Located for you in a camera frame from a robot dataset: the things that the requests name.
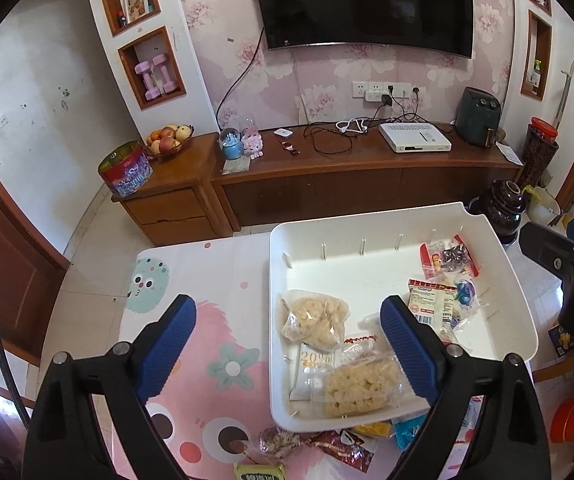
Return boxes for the yellow snack packet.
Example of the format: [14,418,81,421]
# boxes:
[352,422,392,438]

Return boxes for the bowl of fruit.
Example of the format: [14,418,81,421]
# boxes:
[146,124,194,160]

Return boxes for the white paper sheet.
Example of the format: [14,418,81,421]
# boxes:
[496,141,524,166]

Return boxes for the dark green air fryer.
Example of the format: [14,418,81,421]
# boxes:
[455,87,502,148]

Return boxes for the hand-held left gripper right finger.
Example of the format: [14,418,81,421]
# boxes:
[380,295,552,480]

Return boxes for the white bucket yellow handle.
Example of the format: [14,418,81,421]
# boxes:
[524,185,562,226]

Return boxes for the white mop handle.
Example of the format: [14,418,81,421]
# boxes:
[552,57,574,131]

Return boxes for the blue snow globe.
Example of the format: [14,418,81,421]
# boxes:
[219,127,244,162]

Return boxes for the white plastic storage bin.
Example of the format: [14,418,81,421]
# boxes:
[269,201,539,433]

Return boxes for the clear puffed rice cake packet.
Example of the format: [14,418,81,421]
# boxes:
[312,355,430,418]

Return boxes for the blue cardboard box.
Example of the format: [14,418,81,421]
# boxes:
[548,325,574,358]

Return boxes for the red printed tin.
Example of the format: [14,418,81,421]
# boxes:
[98,141,154,198]

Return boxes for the brown ceramic jar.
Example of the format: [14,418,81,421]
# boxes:
[468,180,526,246]

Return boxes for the pink toy figure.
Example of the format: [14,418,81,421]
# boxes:
[241,122,266,160]

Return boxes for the dark red snack packet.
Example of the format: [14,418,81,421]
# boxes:
[312,430,375,473]

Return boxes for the white set-top box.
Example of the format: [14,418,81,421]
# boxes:
[378,121,454,153]

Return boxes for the long wooden television cabinet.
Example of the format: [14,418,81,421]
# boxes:
[210,122,525,233]

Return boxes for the tall dark red-lidded container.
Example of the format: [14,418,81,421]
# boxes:
[519,116,560,196]

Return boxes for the small nut snack packet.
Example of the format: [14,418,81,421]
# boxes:
[439,234,480,278]

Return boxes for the black power cable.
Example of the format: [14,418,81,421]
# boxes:
[303,122,355,156]

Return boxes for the brown nut bar packet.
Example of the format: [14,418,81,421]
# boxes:
[257,427,308,466]

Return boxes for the orange white oat bar packet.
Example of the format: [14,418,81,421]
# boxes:
[289,341,338,402]

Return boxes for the wooden drawer cabinet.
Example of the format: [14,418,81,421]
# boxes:
[112,132,232,248]

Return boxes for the white wall socket strip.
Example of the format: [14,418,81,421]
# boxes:
[352,80,410,103]

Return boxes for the blue foil snack packet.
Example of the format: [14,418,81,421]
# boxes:
[392,412,430,448]

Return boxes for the white charger cable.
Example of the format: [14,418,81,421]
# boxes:
[336,117,368,135]

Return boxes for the white biscuit packet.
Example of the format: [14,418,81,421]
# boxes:
[408,279,458,343]

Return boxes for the cartoon monster tablecloth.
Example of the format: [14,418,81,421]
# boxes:
[112,237,488,480]

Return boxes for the red plastic basin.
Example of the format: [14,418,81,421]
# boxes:
[549,390,574,443]

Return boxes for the clear bag of crumbly cake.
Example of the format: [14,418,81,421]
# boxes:
[277,289,352,352]

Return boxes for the black curved television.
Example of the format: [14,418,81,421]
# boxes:
[251,0,474,61]

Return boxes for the blue round cake packet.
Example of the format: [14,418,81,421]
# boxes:
[454,280,484,331]

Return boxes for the pink dumbbell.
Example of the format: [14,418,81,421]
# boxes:
[134,61,160,101]
[153,54,178,95]

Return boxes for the brown wooden door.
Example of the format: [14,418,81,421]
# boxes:
[0,120,72,361]

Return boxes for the green snack packet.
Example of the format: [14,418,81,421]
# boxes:
[234,462,288,480]

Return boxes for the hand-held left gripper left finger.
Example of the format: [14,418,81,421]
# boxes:
[21,294,198,480]

